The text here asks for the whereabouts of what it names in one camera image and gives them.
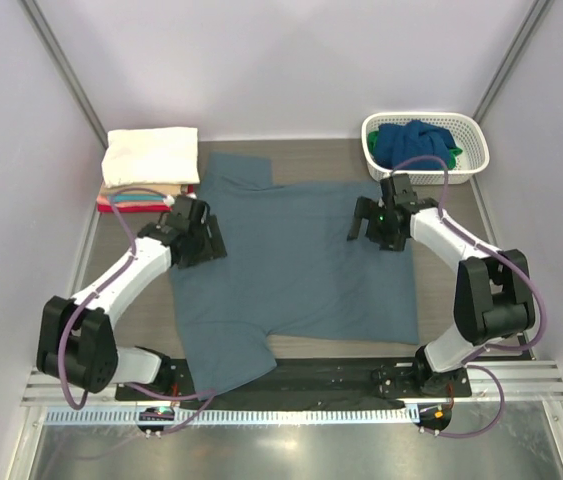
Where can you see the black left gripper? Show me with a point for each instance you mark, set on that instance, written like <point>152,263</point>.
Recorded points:
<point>213,246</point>

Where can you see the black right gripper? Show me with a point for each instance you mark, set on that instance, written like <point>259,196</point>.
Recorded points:
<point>370,208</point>

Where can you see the grey-blue t-shirt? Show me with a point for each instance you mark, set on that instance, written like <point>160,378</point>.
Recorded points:
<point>290,270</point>

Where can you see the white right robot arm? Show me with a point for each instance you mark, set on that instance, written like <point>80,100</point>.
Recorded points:
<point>493,299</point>

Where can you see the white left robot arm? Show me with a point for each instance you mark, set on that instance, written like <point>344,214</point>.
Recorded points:
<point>77,344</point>

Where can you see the dark blue crumpled t-shirt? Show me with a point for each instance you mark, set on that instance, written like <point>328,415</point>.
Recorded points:
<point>411,145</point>

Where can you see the beige folded t-shirt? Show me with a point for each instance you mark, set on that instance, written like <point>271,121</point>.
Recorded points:
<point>144,189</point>

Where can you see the white folded t-shirt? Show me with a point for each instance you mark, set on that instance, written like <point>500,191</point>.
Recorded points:
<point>151,156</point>

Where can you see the teal folded t-shirt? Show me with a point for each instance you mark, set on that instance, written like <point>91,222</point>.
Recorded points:
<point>131,198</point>

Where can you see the white perforated plastic basket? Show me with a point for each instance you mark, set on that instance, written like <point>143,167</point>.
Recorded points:
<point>425,145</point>

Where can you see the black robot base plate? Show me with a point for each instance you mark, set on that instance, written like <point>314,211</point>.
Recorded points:
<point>340,384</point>

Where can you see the white slotted cable duct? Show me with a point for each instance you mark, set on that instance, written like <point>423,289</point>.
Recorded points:
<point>163,417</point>

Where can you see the aluminium frame rail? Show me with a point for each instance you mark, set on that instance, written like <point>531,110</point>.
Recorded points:
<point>519,380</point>

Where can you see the right aluminium corner post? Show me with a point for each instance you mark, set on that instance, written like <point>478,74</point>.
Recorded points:
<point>526,31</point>

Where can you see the aluminium corner post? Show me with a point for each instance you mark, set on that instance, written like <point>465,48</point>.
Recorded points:
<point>526,31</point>
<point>51,44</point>

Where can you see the left aluminium corner post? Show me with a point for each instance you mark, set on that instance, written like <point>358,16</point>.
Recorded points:
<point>51,44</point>

